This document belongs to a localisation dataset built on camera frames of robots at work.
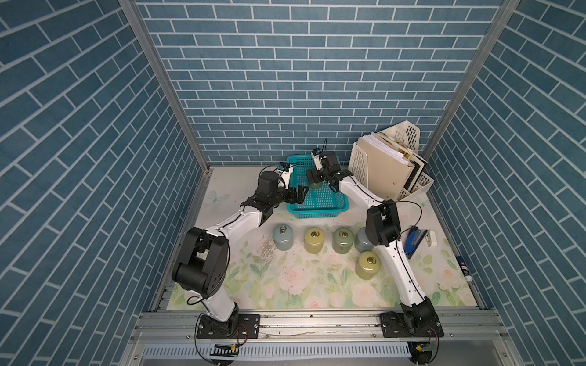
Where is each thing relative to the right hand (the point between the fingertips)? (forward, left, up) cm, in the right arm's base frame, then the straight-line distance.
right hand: (316, 169), depth 108 cm
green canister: (-4, 0, -8) cm, 9 cm away
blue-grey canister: (-36, +11, -2) cm, 38 cm away
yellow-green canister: (-44, -21, -2) cm, 49 cm away
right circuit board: (-67, -38, -11) cm, 77 cm away
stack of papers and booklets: (-5, -34, +17) cm, 38 cm away
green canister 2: (-35, -12, -3) cm, 37 cm away
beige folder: (-16, -27, +16) cm, 35 cm away
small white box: (-29, -49, -7) cm, 57 cm away
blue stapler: (-29, -42, -9) cm, 52 cm away
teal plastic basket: (-12, -2, -10) cm, 16 cm away
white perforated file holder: (+14, -42, +13) cm, 46 cm away
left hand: (-19, +4, +10) cm, 22 cm away
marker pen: (-38, -62, -14) cm, 74 cm away
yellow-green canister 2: (-36, -1, -2) cm, 36 cm away
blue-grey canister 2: (-37, -19, 0) cm, 41 cm away
